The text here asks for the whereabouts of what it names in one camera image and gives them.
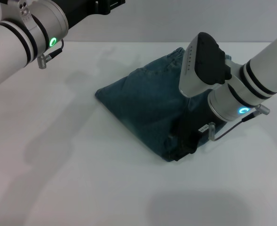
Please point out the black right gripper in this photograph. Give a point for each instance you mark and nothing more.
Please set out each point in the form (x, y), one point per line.
(197, 127)

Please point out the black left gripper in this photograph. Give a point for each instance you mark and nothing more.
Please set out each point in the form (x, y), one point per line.
(84, 10)

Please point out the blue denim shorts with cartoon print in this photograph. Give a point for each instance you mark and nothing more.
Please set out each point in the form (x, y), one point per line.
(143, 106)

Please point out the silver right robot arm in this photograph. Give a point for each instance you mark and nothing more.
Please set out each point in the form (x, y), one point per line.
(234, 77)

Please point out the white tablecloth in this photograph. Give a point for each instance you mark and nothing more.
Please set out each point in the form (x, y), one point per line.
(58, 164)

